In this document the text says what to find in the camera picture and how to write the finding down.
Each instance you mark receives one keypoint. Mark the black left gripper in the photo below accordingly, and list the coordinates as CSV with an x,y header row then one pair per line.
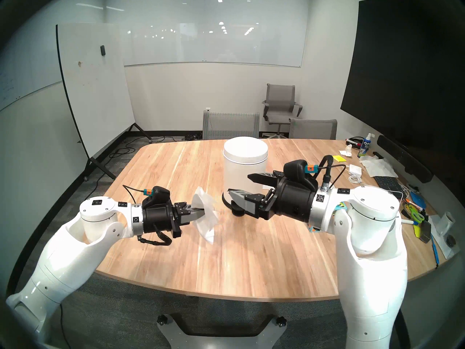
x,y
160,219

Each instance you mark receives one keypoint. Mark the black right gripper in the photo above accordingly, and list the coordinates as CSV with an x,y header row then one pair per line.
x,y
294,201

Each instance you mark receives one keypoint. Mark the white tissue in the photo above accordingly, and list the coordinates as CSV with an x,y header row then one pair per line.
x,y
207,228
346,151

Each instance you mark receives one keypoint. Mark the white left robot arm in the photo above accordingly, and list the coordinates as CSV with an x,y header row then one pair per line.
x,y
72,250

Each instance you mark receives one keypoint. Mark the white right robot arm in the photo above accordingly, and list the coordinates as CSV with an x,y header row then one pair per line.
x,y
374,279

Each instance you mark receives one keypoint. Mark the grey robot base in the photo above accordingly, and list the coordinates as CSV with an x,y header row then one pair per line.
x,y
218,335

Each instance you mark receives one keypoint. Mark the colourful tissue box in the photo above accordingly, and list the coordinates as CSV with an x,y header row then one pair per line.
x,y
313,230

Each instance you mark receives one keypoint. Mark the crumpled white tissue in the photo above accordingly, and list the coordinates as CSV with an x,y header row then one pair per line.
x,y
346,151

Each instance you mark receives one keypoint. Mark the white pedal trash bin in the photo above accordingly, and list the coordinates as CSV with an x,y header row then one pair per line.
x,y
243,159

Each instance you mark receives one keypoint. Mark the grey ribbed mesh chair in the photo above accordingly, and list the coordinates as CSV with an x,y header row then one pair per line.
x,y
230,125

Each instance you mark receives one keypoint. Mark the grey swivel office chair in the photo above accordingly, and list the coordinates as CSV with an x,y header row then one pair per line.
x,y
280,104

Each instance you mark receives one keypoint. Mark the yellow sticky note pad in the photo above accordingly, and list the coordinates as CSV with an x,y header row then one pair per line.
x,y
339,158

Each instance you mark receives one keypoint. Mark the white power adapter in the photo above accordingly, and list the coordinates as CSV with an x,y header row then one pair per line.
x,y
356,169

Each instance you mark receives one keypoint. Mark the whiteboard cleaner spray bottle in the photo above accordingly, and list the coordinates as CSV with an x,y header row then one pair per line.
x,y
365,147

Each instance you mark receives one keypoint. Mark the white cloth sheet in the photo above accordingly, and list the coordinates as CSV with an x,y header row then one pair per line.
x,y
379,166

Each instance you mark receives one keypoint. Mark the black keyboard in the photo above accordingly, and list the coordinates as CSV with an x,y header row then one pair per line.
x,y
387,183

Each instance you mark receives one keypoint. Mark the black video bar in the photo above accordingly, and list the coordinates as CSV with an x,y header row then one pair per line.
x,y
403,157

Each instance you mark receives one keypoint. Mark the rolling whiteboard on stand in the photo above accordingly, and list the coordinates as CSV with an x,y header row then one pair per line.
x,y
94,86

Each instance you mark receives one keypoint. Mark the blue notebook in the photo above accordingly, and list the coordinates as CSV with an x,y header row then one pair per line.
x,y
417,201

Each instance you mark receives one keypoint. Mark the blue pen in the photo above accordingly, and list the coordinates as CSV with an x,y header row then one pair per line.
x,y
435,250

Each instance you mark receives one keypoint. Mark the white mug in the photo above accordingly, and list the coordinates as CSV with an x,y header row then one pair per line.
x,y
447,221

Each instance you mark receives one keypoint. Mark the white paper sheet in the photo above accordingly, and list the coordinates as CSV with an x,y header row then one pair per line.
x,y
445,248

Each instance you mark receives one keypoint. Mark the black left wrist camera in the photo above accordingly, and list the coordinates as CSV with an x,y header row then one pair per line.
x,y
160,195

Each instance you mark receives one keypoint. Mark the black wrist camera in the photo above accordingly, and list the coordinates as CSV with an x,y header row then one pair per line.
x,y
296,170
160,195

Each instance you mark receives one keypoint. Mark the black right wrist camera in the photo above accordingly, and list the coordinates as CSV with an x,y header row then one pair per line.
x,y
296,170

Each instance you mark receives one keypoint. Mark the large black wall screen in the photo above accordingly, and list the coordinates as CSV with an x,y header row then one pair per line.
x,y
399,75

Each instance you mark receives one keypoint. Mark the wall glass whiteboard with writing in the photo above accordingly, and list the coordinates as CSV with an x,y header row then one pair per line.
x,y
21,79

